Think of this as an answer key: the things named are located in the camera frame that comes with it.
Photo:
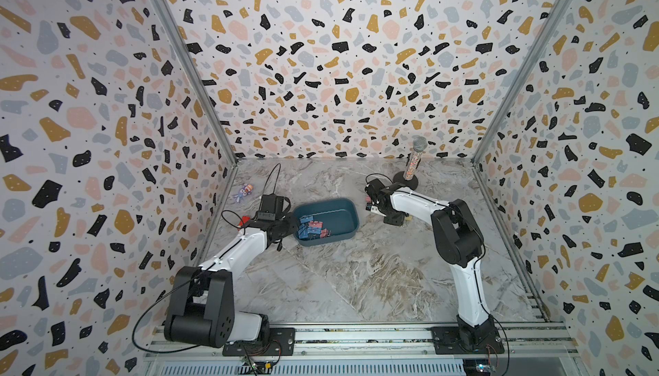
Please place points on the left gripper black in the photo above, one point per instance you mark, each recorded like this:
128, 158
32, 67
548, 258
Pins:
292, 225

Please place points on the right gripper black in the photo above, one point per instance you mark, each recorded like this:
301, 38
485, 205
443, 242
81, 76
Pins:
393, 222

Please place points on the teal plastic storage box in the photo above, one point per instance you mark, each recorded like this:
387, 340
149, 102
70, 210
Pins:
325, 222

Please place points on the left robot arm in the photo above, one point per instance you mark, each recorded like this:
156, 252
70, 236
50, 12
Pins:
201, 305

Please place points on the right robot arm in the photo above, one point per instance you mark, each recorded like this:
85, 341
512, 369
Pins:
460, 243

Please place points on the red rectangular block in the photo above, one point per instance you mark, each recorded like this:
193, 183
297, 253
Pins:
244, 220

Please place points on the purple bunny plush toy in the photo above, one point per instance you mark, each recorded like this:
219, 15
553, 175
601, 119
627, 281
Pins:
244, 192

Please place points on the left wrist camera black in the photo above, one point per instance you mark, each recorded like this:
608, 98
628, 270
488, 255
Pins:
273, 208

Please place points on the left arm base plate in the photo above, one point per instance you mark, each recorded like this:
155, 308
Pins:
277, 341

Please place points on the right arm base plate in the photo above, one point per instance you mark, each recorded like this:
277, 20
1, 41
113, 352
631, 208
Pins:
462, 340

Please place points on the aluminium frame corner post left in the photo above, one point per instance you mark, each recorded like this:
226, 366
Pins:
170, 27

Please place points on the aluminium frame corner post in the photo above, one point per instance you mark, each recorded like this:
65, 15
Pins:
532, 58
170, 27

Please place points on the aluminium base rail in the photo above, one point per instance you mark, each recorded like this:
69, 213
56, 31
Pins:
523, 348

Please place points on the aluminium frame corner post right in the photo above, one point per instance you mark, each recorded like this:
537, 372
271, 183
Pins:
532, 58

